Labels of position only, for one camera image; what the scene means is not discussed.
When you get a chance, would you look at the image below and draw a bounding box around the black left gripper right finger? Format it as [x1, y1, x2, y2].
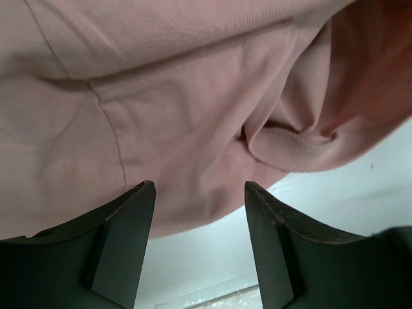
[245, 182, 411, 309]

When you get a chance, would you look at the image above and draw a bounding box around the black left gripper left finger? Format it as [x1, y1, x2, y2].
[1, 181, 156, 308]

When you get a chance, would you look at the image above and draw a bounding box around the pink t shirt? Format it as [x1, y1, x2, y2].
[1, 1, 411, 239]

